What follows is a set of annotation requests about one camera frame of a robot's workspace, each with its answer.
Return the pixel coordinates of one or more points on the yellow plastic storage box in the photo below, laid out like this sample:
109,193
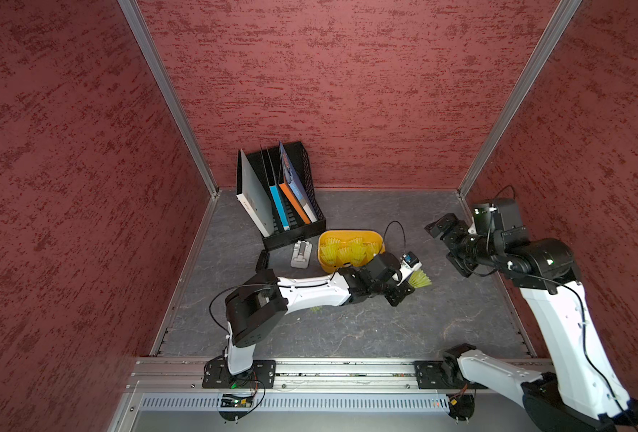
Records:
341,248

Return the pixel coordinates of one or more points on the orange blue book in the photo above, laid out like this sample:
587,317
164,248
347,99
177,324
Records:
294,190

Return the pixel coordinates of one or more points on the small black device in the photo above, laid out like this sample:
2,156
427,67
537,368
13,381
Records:
263,260

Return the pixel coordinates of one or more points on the right aluminium corner post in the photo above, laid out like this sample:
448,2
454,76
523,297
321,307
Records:
557,25

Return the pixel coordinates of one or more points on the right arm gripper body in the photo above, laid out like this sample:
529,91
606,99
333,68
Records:
466,247

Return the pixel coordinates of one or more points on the teal book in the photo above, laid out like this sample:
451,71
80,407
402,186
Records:
277,199

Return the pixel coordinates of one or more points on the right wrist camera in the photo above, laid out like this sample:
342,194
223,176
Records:
499,214

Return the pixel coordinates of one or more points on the black mesh file organizer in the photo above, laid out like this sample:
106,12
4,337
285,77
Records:
266,163

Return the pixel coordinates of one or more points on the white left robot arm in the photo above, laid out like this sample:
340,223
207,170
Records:
255,308

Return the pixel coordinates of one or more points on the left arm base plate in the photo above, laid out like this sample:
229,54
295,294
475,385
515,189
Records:
217,375

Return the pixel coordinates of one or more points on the aluminium corner post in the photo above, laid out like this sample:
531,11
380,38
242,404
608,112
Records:
557,25
142,35

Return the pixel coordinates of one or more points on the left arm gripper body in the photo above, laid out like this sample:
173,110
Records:
389,289

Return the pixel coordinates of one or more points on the green shuttlecock eleventh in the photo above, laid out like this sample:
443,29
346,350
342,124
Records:
419,279

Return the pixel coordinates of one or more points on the left aluminium corner post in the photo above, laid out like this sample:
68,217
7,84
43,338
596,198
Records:
142,35

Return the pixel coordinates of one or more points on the white grey book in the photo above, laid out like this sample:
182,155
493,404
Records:
253,197

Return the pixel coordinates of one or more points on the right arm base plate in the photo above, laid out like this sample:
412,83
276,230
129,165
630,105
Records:
442,375

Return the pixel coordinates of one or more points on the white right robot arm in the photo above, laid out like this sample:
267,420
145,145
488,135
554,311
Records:
582,393

